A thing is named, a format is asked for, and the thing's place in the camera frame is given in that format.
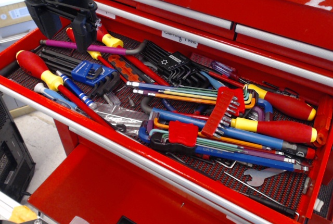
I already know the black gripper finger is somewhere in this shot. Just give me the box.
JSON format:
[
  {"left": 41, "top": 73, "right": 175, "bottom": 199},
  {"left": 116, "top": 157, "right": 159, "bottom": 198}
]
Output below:
[
  {"left": 31, "top": 11, "right": 62, "bottom": 39},
  {"left": 72, "top": 15, "right": 96, "bottom": 53}
]

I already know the orange black bit holder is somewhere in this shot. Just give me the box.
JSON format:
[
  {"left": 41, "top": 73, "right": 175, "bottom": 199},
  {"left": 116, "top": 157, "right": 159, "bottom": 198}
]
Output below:
[{"left": 108, "top": 54, "right": 144, "bottom": 82}]

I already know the blue hex key holder set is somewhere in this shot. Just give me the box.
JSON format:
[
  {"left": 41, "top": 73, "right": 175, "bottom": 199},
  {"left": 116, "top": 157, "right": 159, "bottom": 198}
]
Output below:
[{"left": 39, "top": 48, "right": 120, "bottom": 97}]

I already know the red bit holder strip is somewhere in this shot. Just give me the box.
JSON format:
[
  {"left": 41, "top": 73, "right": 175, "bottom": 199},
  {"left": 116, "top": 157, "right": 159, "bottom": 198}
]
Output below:
[{"left": 201, "top": 86, "right": 245, "bottom": 138}]

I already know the red yellow screwdriver back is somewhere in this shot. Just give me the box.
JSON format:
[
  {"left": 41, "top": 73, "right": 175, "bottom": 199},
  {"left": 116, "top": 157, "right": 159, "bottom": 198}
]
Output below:
[{"left": 97, "top": 26, "right": 169, "bottom": 86}]

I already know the magenta hex key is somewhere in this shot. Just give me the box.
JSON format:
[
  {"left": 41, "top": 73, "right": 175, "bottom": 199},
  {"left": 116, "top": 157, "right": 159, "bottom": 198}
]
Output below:
[{"left": 40, "top": 40, "right": 148, "bottom": 55}]

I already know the slim red yellow screwdriver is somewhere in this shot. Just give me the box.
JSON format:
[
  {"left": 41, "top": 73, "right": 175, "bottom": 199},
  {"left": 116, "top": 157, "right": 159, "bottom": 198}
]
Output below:
[{"left": 66, "top": 26, "right": 123, "bottom": 69}]

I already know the red yellow screwdriver left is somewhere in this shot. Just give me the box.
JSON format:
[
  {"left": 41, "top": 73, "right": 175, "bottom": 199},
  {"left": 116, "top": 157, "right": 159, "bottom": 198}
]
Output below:
[{"left": 16, "top": 50, "right": 113, "bottom": 128}]

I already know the blue aluminium precision screwdriver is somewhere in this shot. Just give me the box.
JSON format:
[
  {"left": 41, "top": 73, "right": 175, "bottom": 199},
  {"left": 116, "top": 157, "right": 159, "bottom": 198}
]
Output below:
[{"left": 56, "top": 70, "right": 97, "bottom": 110}]

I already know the light blue grey screwdriver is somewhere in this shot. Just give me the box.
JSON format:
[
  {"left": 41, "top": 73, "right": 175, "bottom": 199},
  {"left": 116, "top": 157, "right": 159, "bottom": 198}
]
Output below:
[{"left": 34, "top": 83, "right": 83, "bottom": 115}]

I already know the white cutting tools label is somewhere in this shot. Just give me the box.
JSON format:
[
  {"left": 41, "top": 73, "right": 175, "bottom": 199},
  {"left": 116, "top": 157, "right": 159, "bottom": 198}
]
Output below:
[{"left": 161, "top": 31, "right": 198, "bottom": 48}]

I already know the clear plastic bag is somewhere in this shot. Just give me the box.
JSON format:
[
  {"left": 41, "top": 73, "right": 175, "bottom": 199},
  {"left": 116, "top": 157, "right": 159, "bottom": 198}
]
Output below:
[{"left": 94, "top": 103, "right": 149, "bottom": 136}]

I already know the black torx key set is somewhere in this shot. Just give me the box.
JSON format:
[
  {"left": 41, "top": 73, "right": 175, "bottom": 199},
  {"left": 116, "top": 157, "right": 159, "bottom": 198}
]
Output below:
[{"left": 140, "top": 40, "right": 210, "bottom": 89}]

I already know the rainbow hex key set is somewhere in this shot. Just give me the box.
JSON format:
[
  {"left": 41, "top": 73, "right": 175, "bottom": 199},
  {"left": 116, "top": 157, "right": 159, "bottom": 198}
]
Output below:
[{"left": 126, "top": 81, "right": 258, "bottom": 110}]

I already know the red tool chest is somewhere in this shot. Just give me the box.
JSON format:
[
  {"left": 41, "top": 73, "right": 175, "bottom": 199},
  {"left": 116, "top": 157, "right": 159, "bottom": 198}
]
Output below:
[{"left": 1, "top": 0, "right": 332, "bottom": 223}]

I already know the red clip hex key set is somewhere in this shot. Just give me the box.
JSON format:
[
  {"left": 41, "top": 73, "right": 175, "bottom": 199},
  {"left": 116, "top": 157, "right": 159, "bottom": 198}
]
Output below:
[{"left": 149, "top": 121, "right": 198, "bottom": 155}]

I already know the black computer case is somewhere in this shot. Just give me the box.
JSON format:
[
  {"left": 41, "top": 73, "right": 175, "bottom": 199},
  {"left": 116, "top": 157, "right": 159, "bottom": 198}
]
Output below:
[{"left": 1, "top": 98, "right": 35, "bottom": 201}]

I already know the open lower red drawer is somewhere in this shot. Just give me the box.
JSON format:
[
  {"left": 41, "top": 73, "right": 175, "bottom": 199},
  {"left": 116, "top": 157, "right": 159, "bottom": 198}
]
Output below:
[{"left": 27, "top": 143, "right": 224, "bottom": 224}]

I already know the large blue hex key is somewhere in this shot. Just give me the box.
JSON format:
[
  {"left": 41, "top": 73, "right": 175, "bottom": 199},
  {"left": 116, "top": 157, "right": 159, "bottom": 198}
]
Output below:
[{"left": 149, "top": 107, "right": 316, "bottom": 159}]

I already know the open red tool drawer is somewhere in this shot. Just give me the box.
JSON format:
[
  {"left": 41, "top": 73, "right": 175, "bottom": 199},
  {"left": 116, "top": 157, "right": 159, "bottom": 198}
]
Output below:
[{"left": 1, "top": 17, "right": 332, "bottom": 223}]

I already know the red yellow screwdriver upper right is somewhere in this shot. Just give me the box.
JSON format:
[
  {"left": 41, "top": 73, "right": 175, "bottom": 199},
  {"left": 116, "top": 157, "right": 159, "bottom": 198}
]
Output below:
[{"left": 243, "top": 84, "right": 316, "bottom": 121}]

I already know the flat silver wrench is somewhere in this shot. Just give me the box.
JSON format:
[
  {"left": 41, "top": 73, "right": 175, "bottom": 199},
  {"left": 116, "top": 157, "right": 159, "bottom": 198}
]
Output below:
[{"left": 244, "top": 168, "right": 285, "bottom": 187}]

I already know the red yellow screwdriver lower right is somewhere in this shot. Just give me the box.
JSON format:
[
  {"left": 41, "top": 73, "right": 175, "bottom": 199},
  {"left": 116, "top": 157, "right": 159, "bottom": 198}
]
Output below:
[{"left": 230, "top": 118, "right": 317, "bottom": 143}]

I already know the purple clear handle screwdriver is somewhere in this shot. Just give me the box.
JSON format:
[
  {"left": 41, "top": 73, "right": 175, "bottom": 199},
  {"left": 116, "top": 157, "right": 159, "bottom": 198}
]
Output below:
[{"left": 202, "top": 61, "right": 249, "bottom": 84}]

